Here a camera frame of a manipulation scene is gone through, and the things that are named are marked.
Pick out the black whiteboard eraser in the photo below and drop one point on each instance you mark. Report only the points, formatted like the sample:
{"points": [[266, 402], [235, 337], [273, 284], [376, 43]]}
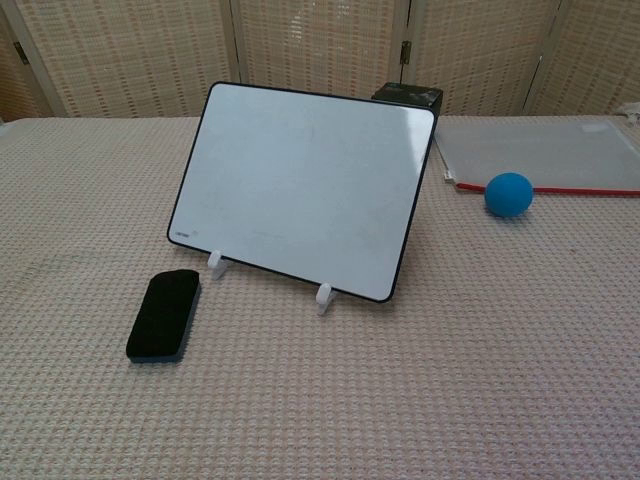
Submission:
{"points": [[161, 316]]}

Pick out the white dry-erase board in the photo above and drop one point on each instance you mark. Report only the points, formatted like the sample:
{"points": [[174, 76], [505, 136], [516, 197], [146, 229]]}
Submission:
{"points": [[305, 190]]}

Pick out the beige waffle tablecloth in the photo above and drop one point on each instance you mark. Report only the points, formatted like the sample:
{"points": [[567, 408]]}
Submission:
{"points": [[320, 350]]}

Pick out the translucent zipper file pouch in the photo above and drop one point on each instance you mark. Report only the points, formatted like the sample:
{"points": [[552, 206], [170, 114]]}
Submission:
{"points": [[540, 152]]}

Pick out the woven folding screen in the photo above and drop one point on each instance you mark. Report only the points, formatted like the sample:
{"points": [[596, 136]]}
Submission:
{"points": [[320, 55]]}

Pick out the black box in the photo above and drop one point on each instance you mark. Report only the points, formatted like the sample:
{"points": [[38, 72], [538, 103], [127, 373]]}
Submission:
{"points": [[410, 95]]}

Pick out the blue ball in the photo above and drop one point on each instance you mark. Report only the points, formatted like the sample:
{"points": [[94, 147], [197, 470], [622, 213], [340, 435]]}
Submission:
{"points": [[508, 194]]}

